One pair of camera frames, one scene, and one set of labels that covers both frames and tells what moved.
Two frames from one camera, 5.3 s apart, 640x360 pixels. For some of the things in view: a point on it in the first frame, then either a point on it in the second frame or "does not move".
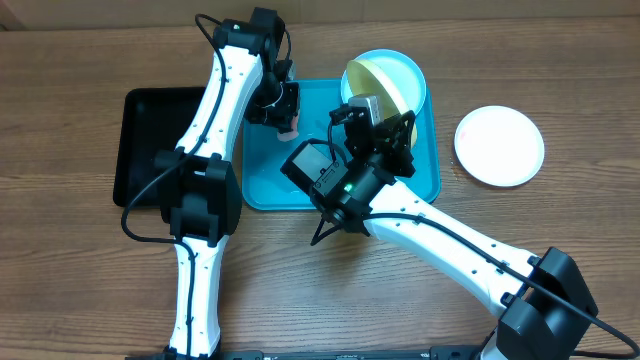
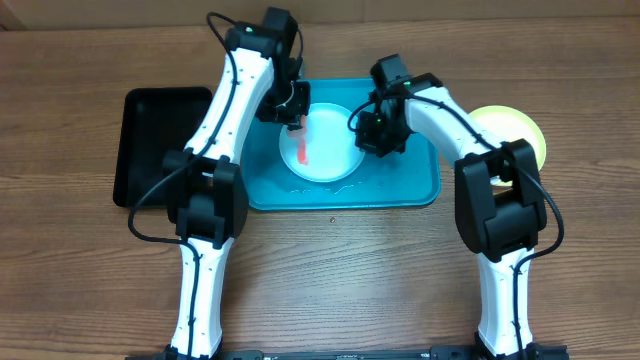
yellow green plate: [367, 78] to [506, 124]
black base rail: [339, 354] does not move
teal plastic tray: [266, 186] does not move
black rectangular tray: [154, 120] does not move
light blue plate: [400, 69] to [332, 153]
